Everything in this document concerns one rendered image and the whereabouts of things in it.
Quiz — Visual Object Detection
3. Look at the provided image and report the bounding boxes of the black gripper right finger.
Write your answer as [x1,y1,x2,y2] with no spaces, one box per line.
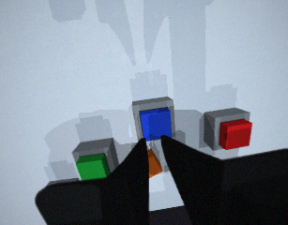
[160,135,288,225]

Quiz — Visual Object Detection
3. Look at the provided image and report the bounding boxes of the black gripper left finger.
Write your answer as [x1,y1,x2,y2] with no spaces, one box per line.
[35,138,149,225]

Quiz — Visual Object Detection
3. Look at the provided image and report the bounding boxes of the green button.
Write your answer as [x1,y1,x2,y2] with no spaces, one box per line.
[72,138,119,180]

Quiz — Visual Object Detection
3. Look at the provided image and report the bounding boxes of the orange block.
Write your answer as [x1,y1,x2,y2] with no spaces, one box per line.
[147,149,163,178]

